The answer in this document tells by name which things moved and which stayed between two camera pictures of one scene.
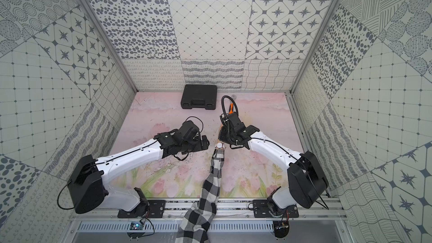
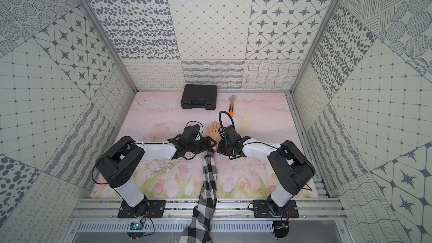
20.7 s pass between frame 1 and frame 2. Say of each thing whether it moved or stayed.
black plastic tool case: stayed
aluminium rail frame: stayed
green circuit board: stayed
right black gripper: moved
